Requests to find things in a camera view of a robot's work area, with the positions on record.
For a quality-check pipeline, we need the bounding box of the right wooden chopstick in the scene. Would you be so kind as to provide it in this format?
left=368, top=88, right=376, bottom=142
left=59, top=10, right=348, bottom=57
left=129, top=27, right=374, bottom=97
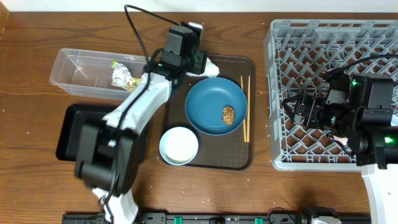
left=246, top=75, right=251, bottom=142

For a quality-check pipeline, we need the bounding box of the wooden chopstick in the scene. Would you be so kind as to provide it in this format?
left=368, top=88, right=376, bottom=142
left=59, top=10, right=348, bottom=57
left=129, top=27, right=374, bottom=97
left=240, top=75, right=247, bottom=142
left=246, top=75, right=251, bottom=142

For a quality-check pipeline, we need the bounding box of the foil wrapper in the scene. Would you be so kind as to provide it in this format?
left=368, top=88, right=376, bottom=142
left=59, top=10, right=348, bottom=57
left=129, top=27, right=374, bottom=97
left=111, top=61, right=141, bottom=91

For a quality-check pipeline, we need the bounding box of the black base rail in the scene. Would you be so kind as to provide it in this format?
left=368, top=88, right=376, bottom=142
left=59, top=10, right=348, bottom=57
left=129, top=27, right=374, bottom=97
left=61, top=212, right=373, bottom=224

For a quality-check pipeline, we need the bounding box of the left wooden chopstick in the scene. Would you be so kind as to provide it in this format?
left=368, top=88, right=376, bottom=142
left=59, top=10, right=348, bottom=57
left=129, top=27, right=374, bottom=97
left=240, top=75, right=247, bottom=142

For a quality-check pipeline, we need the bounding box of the brown serving tray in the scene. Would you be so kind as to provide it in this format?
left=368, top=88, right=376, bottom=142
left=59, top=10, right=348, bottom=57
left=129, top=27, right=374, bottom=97
left=164, top=55, right=256, bottom=170

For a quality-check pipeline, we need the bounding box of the brown mushroom piece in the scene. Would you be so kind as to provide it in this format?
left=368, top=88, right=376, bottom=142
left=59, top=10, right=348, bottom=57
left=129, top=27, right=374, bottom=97
left=222, top=106, right=236, bottom=126

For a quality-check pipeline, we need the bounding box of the light blue rice bowl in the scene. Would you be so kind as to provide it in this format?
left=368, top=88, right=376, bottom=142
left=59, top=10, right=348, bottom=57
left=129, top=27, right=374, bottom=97
left=159, top=127, right=198, bottom=166

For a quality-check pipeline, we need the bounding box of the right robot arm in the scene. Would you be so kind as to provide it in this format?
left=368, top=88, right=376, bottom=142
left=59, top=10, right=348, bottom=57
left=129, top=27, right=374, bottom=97
left=282, top=73, right=397, bottom=223

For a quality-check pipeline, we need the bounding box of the black tray bin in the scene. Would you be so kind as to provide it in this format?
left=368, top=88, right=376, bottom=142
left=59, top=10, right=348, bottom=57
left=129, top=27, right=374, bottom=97
left=56, top=104, right=147, bottom=166

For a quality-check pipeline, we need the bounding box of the clear plastic bin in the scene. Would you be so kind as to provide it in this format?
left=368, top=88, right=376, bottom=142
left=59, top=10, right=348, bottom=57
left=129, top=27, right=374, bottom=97
left=50, top=49, right=146, bottom=101

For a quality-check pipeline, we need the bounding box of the grey dishwasher rack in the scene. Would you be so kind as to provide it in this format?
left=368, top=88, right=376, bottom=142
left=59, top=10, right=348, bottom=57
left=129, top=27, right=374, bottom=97
left=264, top=19, right=397, bottom=172

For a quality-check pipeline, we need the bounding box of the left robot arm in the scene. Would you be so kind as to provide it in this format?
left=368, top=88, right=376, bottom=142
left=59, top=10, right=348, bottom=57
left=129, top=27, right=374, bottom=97
left=75, top=22, right=208, bottom=223

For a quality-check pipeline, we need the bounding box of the dark blue plate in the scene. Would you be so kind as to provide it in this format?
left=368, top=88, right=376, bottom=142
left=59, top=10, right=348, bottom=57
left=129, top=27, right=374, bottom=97
left=185, top=77, right=248, bottom=136

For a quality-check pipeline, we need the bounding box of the white napkin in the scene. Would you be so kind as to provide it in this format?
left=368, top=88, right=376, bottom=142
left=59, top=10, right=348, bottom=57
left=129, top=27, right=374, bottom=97
left=186, top=58, right=220, bottom=78

